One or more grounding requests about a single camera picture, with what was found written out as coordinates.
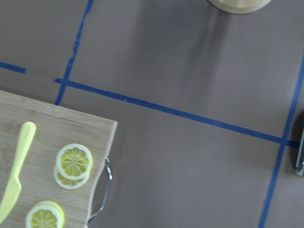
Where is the wooden cutting board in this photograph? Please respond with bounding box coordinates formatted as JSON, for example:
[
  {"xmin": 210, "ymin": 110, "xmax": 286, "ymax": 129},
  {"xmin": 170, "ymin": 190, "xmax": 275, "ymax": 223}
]
[{"xmin": 0, "ymin": 91, "xmax": 117, "ymax": 228}]

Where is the lower lemon slice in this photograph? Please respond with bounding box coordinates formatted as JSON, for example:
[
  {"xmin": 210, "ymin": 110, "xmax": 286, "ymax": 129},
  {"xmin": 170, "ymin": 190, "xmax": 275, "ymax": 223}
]
[{"xmin": 25, "ymin": 200, "xmax": 65, "ymax": 228}]

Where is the wooden mug tree stand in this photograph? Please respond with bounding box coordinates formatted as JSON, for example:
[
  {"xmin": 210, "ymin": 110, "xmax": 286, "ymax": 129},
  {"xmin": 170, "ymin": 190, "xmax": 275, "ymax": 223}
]
[{"xmin": 208, "ymin": 0, "xmax": 271, "ymax": 14}]

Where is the yellow plastic knife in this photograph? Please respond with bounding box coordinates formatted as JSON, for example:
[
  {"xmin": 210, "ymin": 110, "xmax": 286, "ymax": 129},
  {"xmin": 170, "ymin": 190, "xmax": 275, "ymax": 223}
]
[{"xmin": 0, "ymin": 122, "xmax": 37, "ymax": 222}]

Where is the upper lemon slice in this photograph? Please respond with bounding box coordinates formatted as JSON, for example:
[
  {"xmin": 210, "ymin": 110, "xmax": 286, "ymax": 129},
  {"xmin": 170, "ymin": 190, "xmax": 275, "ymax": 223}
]
[{"xmin": 56, "ymin": 143, "xmax": 93, "ymax": 180}]

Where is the metal scoop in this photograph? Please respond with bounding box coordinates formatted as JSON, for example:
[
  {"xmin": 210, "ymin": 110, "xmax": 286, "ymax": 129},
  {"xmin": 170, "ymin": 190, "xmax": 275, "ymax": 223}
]
[{"xmin": 295, "ymin": 131, "xmax": 304, "ymax": 176}]

